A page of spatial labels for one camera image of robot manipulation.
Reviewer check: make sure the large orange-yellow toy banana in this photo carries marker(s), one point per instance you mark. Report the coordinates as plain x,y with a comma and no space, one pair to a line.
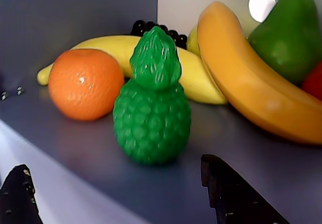
241,78

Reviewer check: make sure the red toy fruit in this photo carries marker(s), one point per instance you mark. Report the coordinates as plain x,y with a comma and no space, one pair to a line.
314,81

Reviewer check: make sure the green toy pineapple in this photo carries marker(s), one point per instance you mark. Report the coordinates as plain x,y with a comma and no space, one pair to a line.
153,113

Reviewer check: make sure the green toy pear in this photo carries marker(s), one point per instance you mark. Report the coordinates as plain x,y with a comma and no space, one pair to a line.
286,40

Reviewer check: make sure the light blue toy kitchen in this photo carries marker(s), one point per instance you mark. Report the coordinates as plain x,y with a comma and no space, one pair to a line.
75,20

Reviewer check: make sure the orange toy fruit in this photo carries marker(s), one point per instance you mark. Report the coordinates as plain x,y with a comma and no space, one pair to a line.
85,85

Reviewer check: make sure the black toy grapes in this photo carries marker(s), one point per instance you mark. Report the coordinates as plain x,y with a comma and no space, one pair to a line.
176,36

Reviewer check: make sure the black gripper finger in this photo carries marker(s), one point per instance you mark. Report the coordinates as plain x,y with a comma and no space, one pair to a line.
15,198
234,193

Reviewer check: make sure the pale yellow toy banana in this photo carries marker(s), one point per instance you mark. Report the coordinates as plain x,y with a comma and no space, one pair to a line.
196,78

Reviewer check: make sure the yellow toy lemon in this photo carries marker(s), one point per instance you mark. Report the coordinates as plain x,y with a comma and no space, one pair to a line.
192,42

